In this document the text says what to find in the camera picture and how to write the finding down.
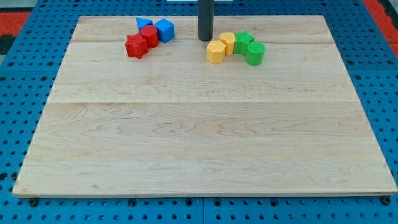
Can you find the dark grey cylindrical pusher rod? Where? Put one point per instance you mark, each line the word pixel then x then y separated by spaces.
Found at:
pixel 205 19

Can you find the yellow heart block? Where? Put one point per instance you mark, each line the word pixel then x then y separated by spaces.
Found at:
pixel 228 38

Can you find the yellow hexagon block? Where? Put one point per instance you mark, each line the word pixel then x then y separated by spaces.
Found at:
pixel 215 51

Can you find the blue cube block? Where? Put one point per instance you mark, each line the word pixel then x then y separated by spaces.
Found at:
pixel 166 31

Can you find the green star block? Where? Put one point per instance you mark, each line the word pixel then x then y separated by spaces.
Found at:
pixel 242 40

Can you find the red cylinder block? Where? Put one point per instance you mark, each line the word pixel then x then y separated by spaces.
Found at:
pixel 150 34

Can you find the blue triangle block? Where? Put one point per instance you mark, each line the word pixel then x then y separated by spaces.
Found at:
pixel 142 22

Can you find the green cylinder block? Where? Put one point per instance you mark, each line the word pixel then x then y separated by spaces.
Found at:
pixel 255 53

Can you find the red star block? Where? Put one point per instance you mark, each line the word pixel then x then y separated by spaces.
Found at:
pixel 136 46

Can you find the light wooden board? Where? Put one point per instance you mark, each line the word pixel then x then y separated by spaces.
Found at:
pixel 172 124

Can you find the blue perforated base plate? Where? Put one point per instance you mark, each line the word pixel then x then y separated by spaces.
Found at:
pixel 30 67

